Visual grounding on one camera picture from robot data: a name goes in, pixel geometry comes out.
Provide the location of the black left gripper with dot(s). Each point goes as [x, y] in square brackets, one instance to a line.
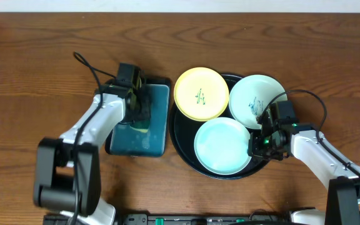
[143, 104]

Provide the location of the mint plate with small scribble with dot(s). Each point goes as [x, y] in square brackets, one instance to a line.
[221, 146]

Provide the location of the yellow plate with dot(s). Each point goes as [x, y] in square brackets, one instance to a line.
[201, 94]

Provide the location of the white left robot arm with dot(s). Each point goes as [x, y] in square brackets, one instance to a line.
[67, 178]

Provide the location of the black rectangular water tray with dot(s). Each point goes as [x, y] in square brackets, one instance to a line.
[124, 141]

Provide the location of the green yellow sponge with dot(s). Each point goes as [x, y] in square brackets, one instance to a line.
[141, 126]

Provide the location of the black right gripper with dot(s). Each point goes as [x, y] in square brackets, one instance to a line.
[255, 149]

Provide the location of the mint plate with large scribble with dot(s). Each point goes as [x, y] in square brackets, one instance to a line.
[250, 96]

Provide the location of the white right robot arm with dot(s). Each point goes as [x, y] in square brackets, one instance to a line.
[339, 175]

